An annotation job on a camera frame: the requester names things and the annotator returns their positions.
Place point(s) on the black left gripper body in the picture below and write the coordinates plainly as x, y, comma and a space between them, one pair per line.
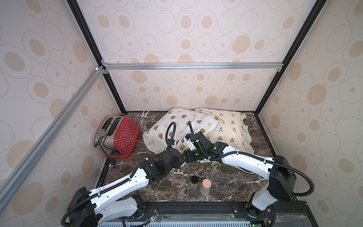
178, 163

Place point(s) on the cream teddy bear pillow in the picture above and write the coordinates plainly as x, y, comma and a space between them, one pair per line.
230, 129

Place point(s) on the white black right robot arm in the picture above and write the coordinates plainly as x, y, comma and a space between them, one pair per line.
280, 175

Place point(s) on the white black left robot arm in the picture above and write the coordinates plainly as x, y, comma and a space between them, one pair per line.
91, 208

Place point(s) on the black lid small jar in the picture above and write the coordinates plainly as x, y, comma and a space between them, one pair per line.
194, 182

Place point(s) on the pink lid clear jar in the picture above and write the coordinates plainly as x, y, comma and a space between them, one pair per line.
205, 187

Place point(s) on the red polka dot toaster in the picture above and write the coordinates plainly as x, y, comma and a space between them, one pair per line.
117, 136

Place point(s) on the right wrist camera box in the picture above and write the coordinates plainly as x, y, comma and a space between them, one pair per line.
198, 142

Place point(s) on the horizontal aluminium frame bar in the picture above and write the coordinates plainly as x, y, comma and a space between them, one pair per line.
191, 66

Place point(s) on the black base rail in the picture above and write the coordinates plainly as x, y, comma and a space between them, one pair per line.
235, 208

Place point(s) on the left diagonal aluminium frame bar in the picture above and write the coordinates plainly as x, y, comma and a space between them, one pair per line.
28, 163

